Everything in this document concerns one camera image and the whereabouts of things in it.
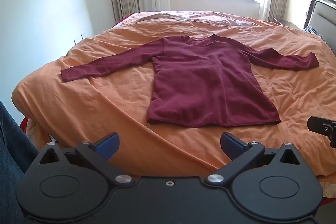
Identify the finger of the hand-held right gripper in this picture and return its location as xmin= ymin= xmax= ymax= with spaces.
xmin=307 ymin=115 xmax=336 ymax=148

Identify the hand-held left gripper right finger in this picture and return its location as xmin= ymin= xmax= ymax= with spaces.
xmin=204 ymin=132 xmax=302 ymax=186

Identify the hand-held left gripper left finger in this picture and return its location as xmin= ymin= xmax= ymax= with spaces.
xmin=39 ymin=132 xmax=135 ymax=186

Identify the maroon long-sleeve shirt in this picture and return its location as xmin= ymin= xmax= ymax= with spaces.
xmin=60 ymin=34 xmax=320 ymax=127

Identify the bed with orange sheet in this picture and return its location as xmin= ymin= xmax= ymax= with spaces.
xmin=12 ymin=10 xmax=336 ymax=198

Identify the checkered pillow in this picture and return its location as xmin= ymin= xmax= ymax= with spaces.
xmin=303 ymin=26 xmax=333 ymax=50

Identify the person's leg in jeans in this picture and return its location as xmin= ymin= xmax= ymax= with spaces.
xmin=0 ymin=100 xmax=40 ymax=224

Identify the dark wooden nightstand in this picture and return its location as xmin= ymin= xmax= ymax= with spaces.
xmin=272 ymin=17 xmax=303 ymax=30

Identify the dark padded headboard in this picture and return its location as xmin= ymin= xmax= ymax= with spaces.
xmin=302 ymin=0 xmax=336 ymax=31

